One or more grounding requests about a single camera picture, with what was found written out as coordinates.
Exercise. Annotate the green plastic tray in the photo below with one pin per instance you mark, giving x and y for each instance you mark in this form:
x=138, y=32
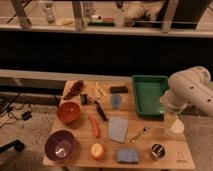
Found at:
x=147, y=92

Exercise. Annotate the red-orange bowl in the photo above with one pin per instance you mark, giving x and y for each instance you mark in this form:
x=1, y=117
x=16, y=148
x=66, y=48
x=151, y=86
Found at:
x=68, y=112

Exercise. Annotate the red yellow apple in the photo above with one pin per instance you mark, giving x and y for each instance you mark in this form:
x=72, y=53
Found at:
x=97, y=151

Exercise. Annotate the bunch of dark grapes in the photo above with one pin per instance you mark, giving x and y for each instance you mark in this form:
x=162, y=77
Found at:
x=74, y=90

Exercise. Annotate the peeled banana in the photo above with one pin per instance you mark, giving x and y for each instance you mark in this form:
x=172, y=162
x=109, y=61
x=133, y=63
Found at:
x=99, y=91

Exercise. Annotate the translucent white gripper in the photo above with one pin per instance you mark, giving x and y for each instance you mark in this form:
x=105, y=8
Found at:
x=173, y=126

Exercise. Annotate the black rectangular block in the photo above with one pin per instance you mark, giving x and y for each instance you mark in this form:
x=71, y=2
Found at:
x=118, y=89

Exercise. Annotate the clear plastic bottle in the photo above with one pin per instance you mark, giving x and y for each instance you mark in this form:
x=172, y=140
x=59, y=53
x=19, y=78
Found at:
x=48, y=10

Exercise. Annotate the purple bowl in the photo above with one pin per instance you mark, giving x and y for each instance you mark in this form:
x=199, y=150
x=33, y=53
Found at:
x=60, y=145

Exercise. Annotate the blue sponge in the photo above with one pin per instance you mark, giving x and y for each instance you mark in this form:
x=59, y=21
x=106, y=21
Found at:
x=128, y=156

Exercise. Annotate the small dark metal clip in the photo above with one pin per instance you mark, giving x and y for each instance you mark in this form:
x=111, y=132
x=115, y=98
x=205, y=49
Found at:
x=84, y=99

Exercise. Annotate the black chair leg caster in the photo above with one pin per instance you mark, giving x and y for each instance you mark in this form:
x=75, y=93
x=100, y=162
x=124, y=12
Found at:
x=16, y=144

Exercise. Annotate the small blue cup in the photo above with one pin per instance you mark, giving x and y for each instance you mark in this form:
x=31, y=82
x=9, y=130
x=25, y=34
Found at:
x=116, y=101

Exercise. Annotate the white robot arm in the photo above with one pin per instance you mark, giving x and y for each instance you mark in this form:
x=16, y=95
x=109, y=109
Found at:
x=190, y=86

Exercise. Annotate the black handled knife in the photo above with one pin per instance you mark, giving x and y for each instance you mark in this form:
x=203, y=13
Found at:
x=98, y=108

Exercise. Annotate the metal spoon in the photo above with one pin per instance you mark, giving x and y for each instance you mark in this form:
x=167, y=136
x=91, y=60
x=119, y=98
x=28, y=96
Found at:
x=142, y=131

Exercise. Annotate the light blue cloth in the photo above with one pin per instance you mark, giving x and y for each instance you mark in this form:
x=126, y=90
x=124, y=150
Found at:
x=117, y=129

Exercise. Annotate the black power adapter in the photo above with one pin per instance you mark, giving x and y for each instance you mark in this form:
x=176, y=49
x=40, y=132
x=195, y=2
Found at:
x=26, y=115

